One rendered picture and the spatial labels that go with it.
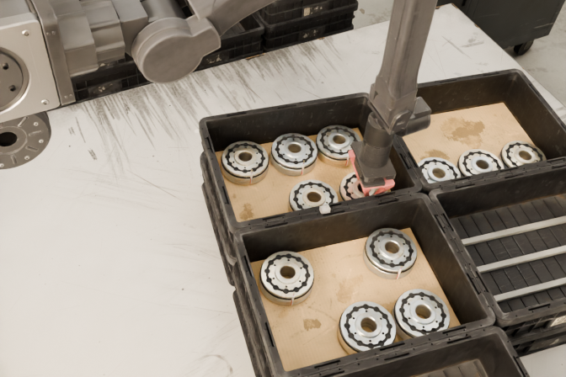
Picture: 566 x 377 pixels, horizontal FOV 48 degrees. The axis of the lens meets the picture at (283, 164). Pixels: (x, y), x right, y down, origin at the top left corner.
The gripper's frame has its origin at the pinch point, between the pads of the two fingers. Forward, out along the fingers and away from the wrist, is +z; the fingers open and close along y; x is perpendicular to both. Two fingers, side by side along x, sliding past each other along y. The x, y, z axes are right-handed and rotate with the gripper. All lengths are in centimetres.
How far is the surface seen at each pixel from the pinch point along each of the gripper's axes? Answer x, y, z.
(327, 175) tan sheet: 5.8, 8.0, 3.8
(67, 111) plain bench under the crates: 63, 50, 15
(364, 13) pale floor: -70, 179, 79
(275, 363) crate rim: 27.7, -37.2, -4.1
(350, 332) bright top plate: 12.2, -30.8, 2.4
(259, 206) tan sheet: 22.3, 1.8, 4.1
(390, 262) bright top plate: 0.4, -18.0, 1.8
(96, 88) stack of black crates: 59, 91, 42
